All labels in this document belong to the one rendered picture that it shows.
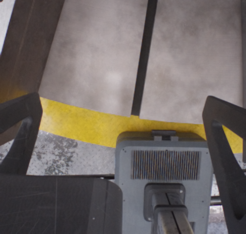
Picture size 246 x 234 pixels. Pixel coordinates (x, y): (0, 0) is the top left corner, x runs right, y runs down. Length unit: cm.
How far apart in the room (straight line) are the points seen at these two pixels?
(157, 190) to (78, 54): 77
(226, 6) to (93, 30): 61
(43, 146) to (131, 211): 67
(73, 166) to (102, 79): 67
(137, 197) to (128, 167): 17
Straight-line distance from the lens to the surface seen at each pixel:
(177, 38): 106
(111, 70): 102
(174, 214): 105
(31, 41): 89
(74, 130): 139
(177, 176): 120
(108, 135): 137
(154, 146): 113
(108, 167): 143
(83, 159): 143
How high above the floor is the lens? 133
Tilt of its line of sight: 83 degrees down
